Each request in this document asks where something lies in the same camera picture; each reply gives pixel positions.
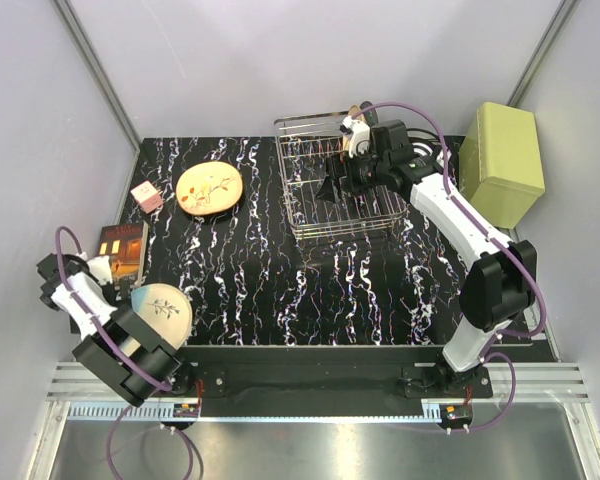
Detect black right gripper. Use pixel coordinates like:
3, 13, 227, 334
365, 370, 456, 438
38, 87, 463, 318
315, 146, 389, 205

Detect cream plate with sprig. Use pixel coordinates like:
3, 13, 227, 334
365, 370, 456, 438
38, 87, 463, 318
131, 283, 193, 349

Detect blue glazed plate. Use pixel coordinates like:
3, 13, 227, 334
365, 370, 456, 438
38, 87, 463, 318
359, 101, 379, 127

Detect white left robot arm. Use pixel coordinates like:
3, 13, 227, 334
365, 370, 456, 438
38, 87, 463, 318
36, 253, 196, 407

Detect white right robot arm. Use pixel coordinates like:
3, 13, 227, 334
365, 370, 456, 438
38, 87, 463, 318
316, 115, 539, 397

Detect dark cover paperback book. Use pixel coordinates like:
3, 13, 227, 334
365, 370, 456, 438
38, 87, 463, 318
98, 221, 149, 303

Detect white black headphones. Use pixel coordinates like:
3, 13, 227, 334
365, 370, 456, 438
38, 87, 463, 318
407, 128, 452, 165

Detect pink cube power adapter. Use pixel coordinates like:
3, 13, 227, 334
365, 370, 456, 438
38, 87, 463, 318
130, 181, 163, 214

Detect yellow floral plate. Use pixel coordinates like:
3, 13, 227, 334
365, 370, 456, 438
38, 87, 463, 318
175, 161, 244, 216

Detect green rectangular box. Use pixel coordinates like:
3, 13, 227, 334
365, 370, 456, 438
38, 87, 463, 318
458, 102, 545, 230

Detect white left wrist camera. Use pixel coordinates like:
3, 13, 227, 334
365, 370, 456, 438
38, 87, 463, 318
86, 255, 113, 286

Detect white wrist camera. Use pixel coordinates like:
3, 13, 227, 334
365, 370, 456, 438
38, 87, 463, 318
338, 113, 371, 156
86, 255, 113, 286

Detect metal wire dish rack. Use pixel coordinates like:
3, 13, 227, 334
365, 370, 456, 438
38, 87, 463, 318
274, 111, 407, 240

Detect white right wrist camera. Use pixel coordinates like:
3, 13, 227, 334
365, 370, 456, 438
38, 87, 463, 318
338, 113, 371, 156

